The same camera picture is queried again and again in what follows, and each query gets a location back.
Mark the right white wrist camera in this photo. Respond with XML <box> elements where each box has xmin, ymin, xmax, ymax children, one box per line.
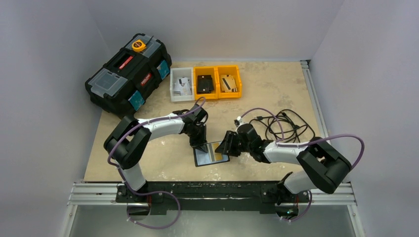
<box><xmin>234</xmin><ymin>116</ymin><xmax>244</xmax><ymax>128</ymax></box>

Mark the silver credit cards stack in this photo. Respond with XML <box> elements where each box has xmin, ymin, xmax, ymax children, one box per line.
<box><xmin>173</xmin><ymin>77</ymin><xmax>192</xmax><ymax>96</ymax></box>

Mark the black cable on table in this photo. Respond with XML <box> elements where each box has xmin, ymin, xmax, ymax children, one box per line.
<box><xmin>249</xmin><ymin>109</ymin><xmax>316</xmax><ymax>143</ymax></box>

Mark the gold credit card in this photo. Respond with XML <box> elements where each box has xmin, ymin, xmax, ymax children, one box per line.
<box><xmin>208</xmin><ymin>141</ymin><xmax>230</xmax><ymax>164</ymax></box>

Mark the white plastic bin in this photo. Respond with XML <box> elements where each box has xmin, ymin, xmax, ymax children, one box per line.
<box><xmin>169</xmin><ymin>67</ymin><xmax>195</xmax><ymax>102</ymax></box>

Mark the black plastic toolbox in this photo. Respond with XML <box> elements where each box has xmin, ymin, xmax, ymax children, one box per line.
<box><xmin>84</xmin><ymin>33</ymin><xmax>172</xmax><ymax>118</ymax></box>

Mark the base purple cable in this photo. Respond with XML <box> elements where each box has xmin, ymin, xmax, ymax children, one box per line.
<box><xmin>126</xmin><ymin>191</ymin><xmax>182</xmax><ymax>230</ymax></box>
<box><xmin>279</xmin><ymin>191</ymin><xmax>313</xmax><ymax>223</ymax></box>

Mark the gold credit cards stack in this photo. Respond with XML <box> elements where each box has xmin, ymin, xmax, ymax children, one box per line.
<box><xmin>220</xmin><ymin>75</ymin><xmax>237</xmax><ymax>92</ymax></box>

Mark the black leather card holder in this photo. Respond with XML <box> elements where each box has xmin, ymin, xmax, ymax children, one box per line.
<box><xmin>193</xmin><ymin>141</ymin><xmax>230</xmax><ymax>167</ymax></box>

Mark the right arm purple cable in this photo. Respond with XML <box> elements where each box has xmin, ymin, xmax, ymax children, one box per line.
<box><xmin>238</xmin><ymin>108</ymin><xmax>365</xmax><ymax>171</ymax></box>

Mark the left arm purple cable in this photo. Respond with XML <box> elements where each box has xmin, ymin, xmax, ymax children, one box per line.
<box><xmin>107</xmin><ymin>96</ymin><xmax>207</xmax><ymax>194</ymax></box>

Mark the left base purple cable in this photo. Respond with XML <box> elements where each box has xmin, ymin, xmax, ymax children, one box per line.
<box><xmin>126</xmin><ymin>191</ymin><xmax>182</xmax><ymax>230</ymax></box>

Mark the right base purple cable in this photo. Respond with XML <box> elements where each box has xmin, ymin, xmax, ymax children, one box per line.
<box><xmin>279</xmin><ymin>191</ymin><xmax>313</xmax><ymax>223</ymax></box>

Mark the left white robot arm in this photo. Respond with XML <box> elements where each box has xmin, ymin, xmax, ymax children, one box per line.
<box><xmin>103</xmin><ymin>105</ymin><xmax>208</xmax><ymax>202</ymax></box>

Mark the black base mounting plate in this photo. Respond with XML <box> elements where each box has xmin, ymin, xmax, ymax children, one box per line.
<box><xmin>116</xmin><ymin>181</ymin><xmax>309</xmax><ymax>217</ymax></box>

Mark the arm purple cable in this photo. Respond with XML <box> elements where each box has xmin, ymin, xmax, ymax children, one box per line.
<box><xmin>238</xmin><ymin>108</ymin><xmax>365</xmax><ymax>171</ymax></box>
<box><xmin>107</xmin><ymin>96</ymin><xmax>207</xmax><ymax>194</ymax></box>

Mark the yellow tape measure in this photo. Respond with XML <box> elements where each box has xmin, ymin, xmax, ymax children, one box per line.
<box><xmin>131</xmin><ymin>39</ymin><xmax>147</xmax><ymax>52</ymax></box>

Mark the right yellow plastic bin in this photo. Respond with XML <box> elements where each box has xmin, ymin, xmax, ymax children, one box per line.
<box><xmin>217</xmin><ymin>65</ymin><xmax>243</xmax><ymax>99</ymax></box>

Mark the yellow plastic bin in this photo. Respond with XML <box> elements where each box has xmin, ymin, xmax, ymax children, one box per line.
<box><xmin>193</xmin><ymin>67</ymin><xmax>220</xmax><ymax>100</ymax></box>
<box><xmin>217</xmin><ymin>65</ymin><xmax>243</xmax><ymax>99</ymax></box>

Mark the middle yellow plastic bin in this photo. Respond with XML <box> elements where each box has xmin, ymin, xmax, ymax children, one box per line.
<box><xmin>193</xmin><ymin>67</ymin><xmax>220</xmax><ymax>100</ymax></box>

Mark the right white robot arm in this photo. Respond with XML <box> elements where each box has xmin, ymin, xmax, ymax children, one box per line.
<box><xmin>215</xmin><ymin>123</ymin><xmax>352</xmax><ymax>201</ymax></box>

